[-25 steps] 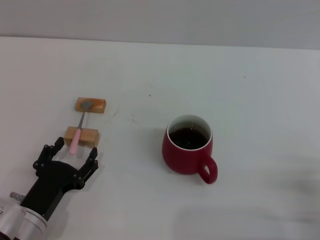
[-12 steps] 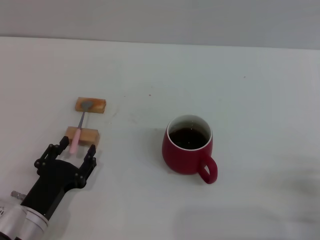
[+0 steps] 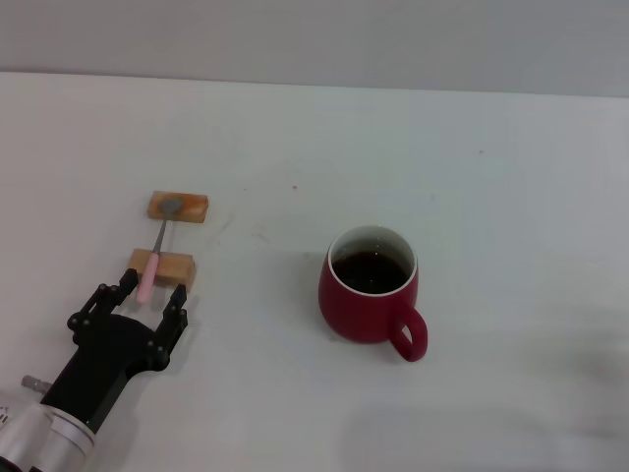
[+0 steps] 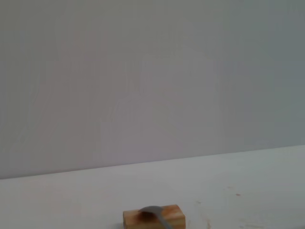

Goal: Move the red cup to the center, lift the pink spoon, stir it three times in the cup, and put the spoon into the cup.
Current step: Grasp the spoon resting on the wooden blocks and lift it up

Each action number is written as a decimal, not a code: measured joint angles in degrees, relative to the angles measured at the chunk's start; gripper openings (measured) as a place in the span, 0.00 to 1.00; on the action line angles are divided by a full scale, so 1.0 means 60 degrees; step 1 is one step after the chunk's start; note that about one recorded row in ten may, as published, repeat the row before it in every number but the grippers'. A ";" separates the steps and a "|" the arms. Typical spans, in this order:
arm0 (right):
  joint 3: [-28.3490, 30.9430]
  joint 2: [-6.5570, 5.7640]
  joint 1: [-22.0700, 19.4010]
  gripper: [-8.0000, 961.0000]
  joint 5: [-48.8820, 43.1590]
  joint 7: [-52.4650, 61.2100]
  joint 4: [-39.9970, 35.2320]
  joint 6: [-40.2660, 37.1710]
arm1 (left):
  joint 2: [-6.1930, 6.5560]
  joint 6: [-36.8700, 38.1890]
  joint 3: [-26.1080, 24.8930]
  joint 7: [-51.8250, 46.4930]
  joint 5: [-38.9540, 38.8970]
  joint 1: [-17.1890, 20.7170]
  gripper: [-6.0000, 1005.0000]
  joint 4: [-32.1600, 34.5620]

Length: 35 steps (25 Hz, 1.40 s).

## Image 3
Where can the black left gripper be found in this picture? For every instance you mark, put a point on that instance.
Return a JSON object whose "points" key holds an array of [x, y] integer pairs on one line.
{"points": [[108, 354]]}

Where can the red ceramic cup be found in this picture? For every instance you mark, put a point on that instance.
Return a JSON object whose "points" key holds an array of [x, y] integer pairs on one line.
{"points": [[354, 319]]}

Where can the notched wooden block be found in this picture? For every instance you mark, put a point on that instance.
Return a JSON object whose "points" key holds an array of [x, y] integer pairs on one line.
{"points": [[172, 265]]}

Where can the orange stained flat wooden block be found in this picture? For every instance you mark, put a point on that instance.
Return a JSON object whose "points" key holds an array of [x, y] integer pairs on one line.
{"points": [[194, 209]]}

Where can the dark coffee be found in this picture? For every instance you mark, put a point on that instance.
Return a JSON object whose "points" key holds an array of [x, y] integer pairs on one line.
{"points": [[371, 273]]}

